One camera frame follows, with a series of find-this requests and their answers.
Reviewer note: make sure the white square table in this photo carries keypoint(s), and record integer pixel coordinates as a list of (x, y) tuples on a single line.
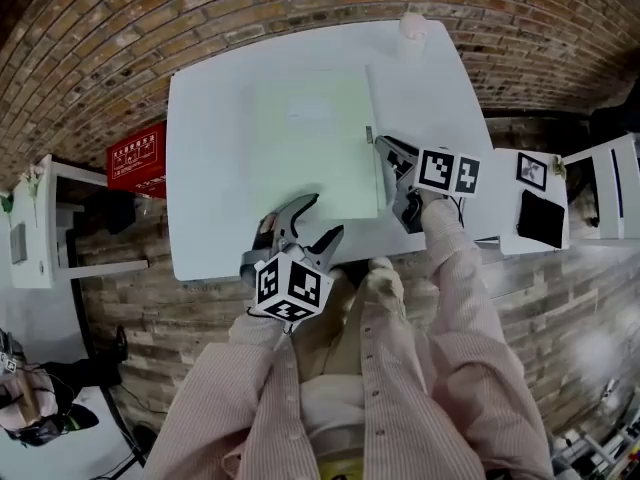
[(210, 178)]

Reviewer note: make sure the black pouch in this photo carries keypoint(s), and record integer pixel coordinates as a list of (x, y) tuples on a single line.
[(542, 218)]

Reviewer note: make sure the person's right forearm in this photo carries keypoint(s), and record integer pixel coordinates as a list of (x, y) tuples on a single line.
[(450, 248)]

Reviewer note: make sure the red box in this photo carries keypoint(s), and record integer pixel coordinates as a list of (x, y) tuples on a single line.
[(137, 163)]

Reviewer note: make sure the flat grey box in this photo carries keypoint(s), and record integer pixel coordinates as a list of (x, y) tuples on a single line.
[(18, 243)]

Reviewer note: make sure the dark bag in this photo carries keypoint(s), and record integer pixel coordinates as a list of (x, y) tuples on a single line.
[(115, 213)]

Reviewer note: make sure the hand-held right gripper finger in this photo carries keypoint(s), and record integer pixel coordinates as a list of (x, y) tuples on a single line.
[(397, 170), (397, 149)]

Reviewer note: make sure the small dried plant sprig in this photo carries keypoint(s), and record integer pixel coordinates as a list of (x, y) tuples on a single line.
[(559, 165)]

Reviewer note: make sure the black picture frame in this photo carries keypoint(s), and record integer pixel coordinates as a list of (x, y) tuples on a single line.
[(532, 170)]

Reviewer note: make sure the person's beige trousers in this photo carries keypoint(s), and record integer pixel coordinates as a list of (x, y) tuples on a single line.
[(335, 338)]

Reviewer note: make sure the person's right white shoe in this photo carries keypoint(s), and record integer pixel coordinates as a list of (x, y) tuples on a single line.
[(386, 275)]

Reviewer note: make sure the person's left hand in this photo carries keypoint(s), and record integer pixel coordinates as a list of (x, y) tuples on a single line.
[(266, 224)]

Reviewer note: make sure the white cabinet with openings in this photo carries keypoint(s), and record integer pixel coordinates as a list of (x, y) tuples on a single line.
[(605, 193)]

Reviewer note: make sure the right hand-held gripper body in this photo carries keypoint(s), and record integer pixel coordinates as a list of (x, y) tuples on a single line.
[(445, 170)]

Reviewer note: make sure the white side table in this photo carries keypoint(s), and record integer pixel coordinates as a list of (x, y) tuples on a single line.
[(37, 248)]

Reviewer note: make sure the pale green cloth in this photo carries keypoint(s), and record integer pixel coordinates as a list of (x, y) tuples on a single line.
[(315, 158)]

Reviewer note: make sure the small white low table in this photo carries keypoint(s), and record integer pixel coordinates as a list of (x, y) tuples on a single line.
[(505, 203)]

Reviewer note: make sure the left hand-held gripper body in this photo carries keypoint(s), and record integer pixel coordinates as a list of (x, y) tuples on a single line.
[(292, 288)]

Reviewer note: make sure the green leaf sprig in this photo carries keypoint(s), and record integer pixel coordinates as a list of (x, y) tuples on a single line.
[(6, 203)]

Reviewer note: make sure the pale artificial flower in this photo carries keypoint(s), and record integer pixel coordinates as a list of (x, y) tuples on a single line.
[(34, 175)]

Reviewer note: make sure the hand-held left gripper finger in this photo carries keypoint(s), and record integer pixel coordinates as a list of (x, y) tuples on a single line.
[(287, 218), (325, 250)]

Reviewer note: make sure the person's white undershirt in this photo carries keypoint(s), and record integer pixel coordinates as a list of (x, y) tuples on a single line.
[(332, 408)]

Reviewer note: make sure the person's pink striped shirt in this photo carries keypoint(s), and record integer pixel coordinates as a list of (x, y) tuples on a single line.
[(400, 393)]

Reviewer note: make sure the person's left forearm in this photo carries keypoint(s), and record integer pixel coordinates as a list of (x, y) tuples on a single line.
[(260, 338)]

